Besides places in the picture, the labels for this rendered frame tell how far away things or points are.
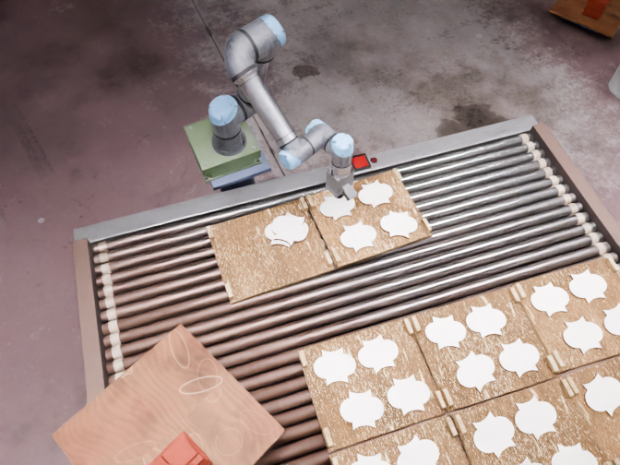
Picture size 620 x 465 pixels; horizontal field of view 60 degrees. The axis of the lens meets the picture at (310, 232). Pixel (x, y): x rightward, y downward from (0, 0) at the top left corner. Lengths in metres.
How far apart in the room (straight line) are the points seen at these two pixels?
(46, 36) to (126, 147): 1.37
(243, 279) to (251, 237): 0.18
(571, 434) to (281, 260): 1.14
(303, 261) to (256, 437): 0.68
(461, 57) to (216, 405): 3.32
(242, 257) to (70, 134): 2.20
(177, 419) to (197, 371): 0.16
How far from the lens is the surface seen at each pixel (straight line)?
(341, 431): 1.84
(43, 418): 3.09
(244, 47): 1.86
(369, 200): 2.20
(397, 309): 2.01
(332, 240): 2.10
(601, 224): 2.43
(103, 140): 3.89
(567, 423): 2.03
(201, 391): 1.79
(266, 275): 2.03
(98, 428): 1.85
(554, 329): 2.13
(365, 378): 1.89
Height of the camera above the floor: 2.74
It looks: 59 degrees down
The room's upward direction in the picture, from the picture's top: straight up
